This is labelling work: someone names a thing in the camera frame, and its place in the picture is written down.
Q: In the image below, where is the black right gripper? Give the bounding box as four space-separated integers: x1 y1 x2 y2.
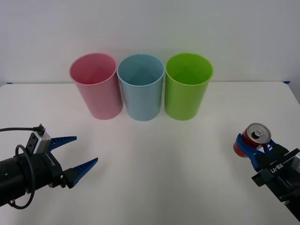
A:
235 133 300 203

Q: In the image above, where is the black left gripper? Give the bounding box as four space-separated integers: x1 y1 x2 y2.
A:
29 135 99 192

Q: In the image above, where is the red drink can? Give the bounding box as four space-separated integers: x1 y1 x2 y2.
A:
232 122 272 158

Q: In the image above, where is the pink plastic waste bin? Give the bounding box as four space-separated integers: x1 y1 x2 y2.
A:
69 52 124 120

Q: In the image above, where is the pale blue plastic waste bin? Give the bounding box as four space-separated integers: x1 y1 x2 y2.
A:
116 53 165 122

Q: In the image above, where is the green plastic waste bin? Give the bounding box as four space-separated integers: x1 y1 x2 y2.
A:
164 52 214 121

